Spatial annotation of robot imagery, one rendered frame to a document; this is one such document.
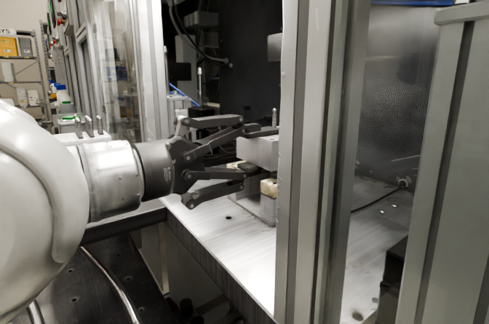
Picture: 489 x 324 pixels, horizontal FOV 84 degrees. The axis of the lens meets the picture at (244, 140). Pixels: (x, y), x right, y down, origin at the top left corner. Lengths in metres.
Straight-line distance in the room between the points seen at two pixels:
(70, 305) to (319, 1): 0.70
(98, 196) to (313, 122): 0.23
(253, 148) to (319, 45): 0.28
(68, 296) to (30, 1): 7.51
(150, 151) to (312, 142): 0.21
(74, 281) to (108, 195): 0.49
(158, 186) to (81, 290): 0.46
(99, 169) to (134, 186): 0.04
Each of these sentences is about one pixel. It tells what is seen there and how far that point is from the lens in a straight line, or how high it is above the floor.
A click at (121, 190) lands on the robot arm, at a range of 0.33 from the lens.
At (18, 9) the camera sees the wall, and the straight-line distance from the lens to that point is 7.97.
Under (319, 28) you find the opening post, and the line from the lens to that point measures 0.19.
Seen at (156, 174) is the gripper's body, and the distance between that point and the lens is 0.34.
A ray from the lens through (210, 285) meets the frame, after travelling 0.90.
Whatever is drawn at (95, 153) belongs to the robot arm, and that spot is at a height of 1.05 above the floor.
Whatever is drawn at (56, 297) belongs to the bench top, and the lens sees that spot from 0.78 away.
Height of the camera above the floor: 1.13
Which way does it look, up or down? 13 degrees down
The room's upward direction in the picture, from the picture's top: straight up
